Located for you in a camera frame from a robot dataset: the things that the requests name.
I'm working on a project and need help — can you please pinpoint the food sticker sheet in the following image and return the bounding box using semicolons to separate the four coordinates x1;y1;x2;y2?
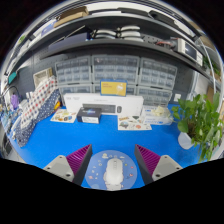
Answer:
49;108;78;124

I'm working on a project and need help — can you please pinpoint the navy polka dot cloth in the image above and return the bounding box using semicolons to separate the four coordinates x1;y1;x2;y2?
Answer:
13;88;62;148

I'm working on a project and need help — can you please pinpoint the grey overhead shelf unit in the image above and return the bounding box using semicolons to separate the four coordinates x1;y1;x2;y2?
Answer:
6;1;222;84

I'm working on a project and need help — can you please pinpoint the cartoon sticker sheet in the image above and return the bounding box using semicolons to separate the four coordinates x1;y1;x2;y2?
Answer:
117;114;153;132

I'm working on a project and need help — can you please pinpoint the yellow and blue box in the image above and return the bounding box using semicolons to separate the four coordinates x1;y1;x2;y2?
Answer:
99;79;128;98

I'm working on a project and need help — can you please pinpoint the grey computer mouse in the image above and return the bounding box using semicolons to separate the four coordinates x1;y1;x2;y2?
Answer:
102;157;127;191

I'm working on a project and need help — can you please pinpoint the round blue printed mouse pad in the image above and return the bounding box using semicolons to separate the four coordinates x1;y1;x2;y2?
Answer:
84;149;138;191

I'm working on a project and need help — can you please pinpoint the red blue checked cloth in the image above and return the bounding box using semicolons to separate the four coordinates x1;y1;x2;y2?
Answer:
20;75;58;129

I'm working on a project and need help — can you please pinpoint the small black box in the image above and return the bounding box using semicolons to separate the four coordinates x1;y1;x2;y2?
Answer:
76;106;103;125

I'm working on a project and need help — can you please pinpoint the white keyboard packaging box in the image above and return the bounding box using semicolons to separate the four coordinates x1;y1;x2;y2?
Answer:
63;93;145;117

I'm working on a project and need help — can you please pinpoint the white woven basket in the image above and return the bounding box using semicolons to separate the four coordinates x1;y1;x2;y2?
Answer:
32;67;54;88

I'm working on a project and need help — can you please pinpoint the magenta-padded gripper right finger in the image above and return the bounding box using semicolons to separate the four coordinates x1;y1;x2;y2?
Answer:
133;143;184;186

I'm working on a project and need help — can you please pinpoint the white tissue box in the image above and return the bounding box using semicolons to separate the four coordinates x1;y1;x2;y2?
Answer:
142;105;174;126

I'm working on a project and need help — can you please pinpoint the potted green plant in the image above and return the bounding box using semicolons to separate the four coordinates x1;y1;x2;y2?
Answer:
171;91;224;163

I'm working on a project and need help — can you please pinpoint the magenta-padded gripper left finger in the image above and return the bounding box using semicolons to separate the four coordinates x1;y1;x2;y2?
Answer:
42;143;94;187

